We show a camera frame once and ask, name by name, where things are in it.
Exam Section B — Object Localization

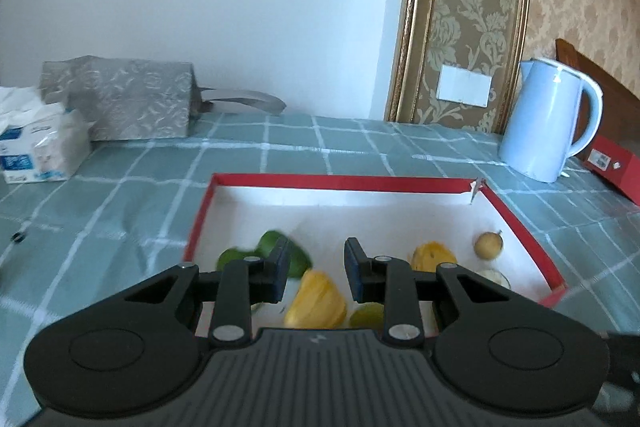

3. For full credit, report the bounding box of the grey patterned paper bag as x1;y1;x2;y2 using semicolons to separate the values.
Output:
39;55;286;142

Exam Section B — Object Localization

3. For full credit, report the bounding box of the small yellow jackfruit piece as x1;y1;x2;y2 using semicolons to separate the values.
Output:
410;242;458;273

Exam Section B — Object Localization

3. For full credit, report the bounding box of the green checked tablecloth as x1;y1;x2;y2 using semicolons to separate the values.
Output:
1;114;639;426

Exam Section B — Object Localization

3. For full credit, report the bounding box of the small red box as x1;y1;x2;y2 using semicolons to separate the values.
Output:
584;134;640;206

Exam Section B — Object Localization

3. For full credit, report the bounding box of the green round fruit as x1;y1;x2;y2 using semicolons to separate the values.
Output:
348;303;384;332

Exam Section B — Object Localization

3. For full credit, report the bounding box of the red shallow cardboard box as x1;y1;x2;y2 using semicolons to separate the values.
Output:
184;173;566;311

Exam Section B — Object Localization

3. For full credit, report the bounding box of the green avocado wedge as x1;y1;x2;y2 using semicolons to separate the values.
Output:
256;230;312;280

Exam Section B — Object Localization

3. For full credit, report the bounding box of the tan longan fruit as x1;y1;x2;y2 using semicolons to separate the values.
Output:
474;232;503;261

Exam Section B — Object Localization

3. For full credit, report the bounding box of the large yellow jackfruit piece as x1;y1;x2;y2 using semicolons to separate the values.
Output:
283;269;347;329

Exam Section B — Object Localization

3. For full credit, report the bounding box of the white wall switch panel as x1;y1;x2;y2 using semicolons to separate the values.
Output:
436;65;491;108

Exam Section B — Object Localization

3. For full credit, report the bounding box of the cut cucumber piece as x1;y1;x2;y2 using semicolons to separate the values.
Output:
216;247;265;277

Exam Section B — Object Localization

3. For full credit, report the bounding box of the light blue electric kettle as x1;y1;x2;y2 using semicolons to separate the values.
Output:
499;57;603;183

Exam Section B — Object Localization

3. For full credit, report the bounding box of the cat print tissue box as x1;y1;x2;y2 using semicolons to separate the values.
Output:
1;87;91;184

